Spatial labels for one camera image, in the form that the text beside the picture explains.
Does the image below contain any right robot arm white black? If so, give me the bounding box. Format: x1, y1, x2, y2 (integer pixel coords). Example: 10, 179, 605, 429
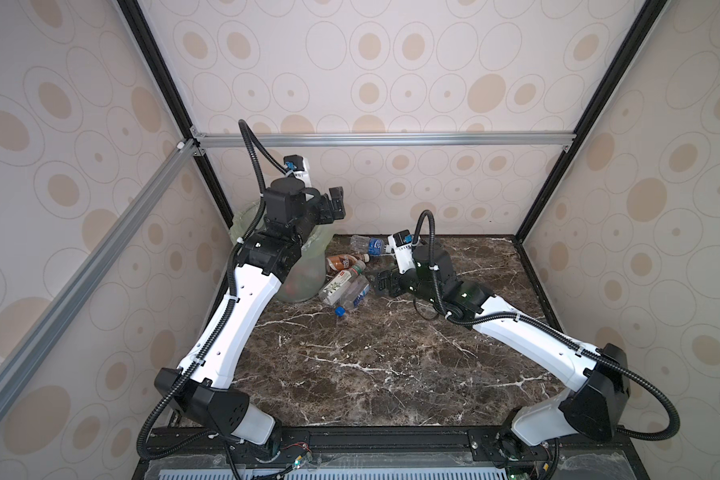
376, 241, 629, 450

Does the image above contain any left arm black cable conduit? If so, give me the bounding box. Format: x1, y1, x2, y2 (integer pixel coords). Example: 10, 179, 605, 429
135, 119, 289, 462

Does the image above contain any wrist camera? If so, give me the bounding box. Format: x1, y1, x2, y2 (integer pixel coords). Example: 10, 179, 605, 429
283, 154, 312, 187
388, 230, 415, 274

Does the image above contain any Pocari Sweat clear bottle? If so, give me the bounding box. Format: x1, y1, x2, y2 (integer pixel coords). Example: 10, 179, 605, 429
350, 235, 392, 257

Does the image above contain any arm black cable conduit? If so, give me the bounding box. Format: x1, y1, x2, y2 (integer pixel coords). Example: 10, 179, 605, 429
412, 209, 682, 443
135, 119, 289, 462

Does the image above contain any white floral label bottle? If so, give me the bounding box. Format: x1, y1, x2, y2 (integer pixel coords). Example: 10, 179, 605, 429
318, 264, 365, 306

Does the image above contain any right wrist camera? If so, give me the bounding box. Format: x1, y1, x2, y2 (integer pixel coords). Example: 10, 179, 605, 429
388, 230, 415, 274

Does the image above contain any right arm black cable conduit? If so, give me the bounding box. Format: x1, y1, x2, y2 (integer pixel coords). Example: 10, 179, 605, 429
412, 209, 682, 443

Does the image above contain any diagonal aluminium rail left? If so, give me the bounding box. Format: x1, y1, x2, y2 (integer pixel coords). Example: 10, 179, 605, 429
0, 139, 199, 422

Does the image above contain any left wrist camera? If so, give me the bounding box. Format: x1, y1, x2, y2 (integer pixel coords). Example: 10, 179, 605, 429
283, 154, 312, 187

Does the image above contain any clear bottle blue cap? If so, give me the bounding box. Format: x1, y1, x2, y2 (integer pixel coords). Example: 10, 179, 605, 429
334, 275, 371, 317

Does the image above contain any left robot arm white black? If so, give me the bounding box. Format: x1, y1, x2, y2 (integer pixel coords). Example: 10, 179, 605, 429
137, 177, 346, 451

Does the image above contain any green mesh bin with liner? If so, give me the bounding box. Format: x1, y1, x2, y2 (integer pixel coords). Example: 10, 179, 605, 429
229, 202, 335, 303

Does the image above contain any horizontal aluminium rail back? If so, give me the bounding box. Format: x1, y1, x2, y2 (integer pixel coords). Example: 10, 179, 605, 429
190, 125, 577, 156

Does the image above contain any brown Nescafe bottle near bin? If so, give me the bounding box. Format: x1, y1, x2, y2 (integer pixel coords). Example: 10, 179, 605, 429
326, 254, 370, 274

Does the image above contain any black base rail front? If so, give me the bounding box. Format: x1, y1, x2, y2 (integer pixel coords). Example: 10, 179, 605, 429
132, 426, 648, 479

